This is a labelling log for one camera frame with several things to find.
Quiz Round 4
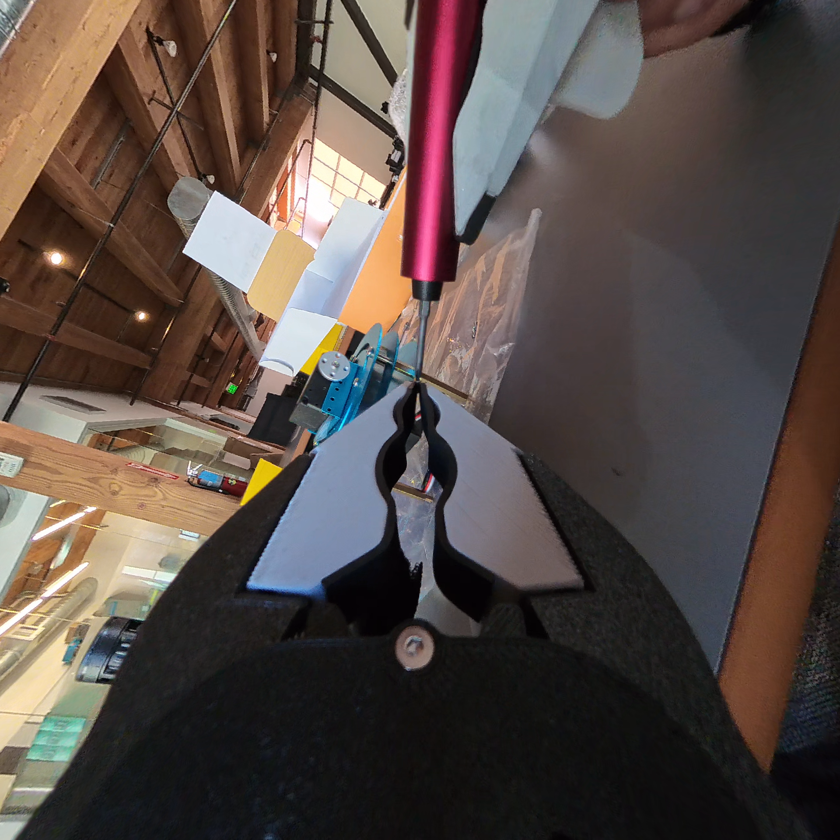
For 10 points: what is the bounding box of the white paper sheet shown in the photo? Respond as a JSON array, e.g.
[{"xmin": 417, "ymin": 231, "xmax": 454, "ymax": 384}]
[{"xmin": 182, "ymin": 190, "xmax": 278, "ymax": 294}]

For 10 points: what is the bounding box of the red electric screwdriver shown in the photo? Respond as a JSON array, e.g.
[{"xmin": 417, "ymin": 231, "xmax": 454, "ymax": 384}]
[{"xmin": 400, "ymin": 0, "xmax": 488, "ymax": 386}]

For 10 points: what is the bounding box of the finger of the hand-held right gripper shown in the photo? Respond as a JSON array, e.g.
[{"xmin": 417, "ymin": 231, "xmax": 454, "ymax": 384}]
[{"xmin": 451, "ymin": 0, "xmax": 646, "ymax": 245}]

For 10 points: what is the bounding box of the clear plastic bag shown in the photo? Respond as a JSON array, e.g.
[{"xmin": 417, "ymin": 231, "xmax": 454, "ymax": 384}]
[{"xmin": 394, "ymin": 209, "xmax": 543, "ymax": 519}]

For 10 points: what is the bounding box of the orange partition panel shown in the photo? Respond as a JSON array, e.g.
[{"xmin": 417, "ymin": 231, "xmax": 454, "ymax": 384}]
[{"xmin": 340, "ymin": 172, "xmax": 413, "ymax": 332}]

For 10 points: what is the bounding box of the person's right hand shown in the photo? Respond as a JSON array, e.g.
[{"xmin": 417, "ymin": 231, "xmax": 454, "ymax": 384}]
[{"xmin": 641, "ymin": 0, "xmax": 754, "ymax": 60}]

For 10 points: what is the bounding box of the round metal duct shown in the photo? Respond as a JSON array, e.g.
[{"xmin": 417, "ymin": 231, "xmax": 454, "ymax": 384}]
[{"xmin": 166, "ymin": 176, "xmax": 271, "ymax": 358}]

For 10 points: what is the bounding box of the yellow panel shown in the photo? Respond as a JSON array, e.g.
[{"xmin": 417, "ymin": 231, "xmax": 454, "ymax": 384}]
[{"xmin": 239, "ymin": 457, "xmax": 284, "ymax": 508}]

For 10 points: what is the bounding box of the red fire extinguisher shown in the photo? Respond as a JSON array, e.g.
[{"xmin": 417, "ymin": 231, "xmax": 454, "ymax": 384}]
[{"xmin": 185, "ymin": 461, "xmax": 250, "ymax": 500}]

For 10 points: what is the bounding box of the tan wooden board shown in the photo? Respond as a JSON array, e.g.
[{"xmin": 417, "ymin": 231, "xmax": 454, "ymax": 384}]
[{"xmin": 248, "ymin": 230, "xmax": 317, "ymax": 324}]

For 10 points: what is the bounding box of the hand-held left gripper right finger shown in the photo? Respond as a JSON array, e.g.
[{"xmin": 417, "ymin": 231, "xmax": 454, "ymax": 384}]
[{"xmin": 419, "ymin": 384, "xmax": 586, "ymax": 626}]

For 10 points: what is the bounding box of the white cardboard box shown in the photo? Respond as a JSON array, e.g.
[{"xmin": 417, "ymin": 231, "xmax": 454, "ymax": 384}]
[{"xmin": 289, "ymin": 197, "xmax": 389, "ymax": 329}]

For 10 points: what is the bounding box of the white curved board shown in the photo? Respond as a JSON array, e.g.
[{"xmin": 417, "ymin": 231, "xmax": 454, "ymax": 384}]
[{"xmin": 258, "ymin": 307, "xmax": 340, "ymax": 377}]

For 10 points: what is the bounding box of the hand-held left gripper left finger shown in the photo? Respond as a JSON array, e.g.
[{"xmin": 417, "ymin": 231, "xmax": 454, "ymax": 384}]
[{"xmin": 246, "ymin": 384, "xmax": 423, "ymax": 636}]

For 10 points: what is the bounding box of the wooden beam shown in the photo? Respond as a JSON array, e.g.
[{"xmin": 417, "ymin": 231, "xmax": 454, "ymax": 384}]
[{"xmin": 0, "ymin": 420, "xmax": 245, "ymax": 519}]

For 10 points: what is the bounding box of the blue robot car kit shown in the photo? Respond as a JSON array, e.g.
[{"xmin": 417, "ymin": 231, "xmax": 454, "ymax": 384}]
[{"xmin": 287, "ymin": 320, "xmax": 421, "ymax": 454}]

